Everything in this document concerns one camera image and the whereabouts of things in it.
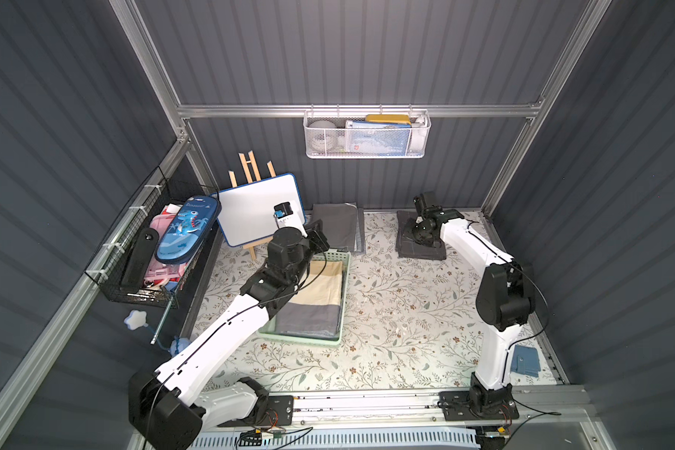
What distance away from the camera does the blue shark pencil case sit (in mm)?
647

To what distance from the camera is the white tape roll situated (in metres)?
0.84

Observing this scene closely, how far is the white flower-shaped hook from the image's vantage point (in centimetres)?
66

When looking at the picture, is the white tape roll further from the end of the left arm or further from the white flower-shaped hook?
the white flower-shaped hook

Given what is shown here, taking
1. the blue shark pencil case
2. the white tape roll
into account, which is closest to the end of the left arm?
the blue shark pencil case
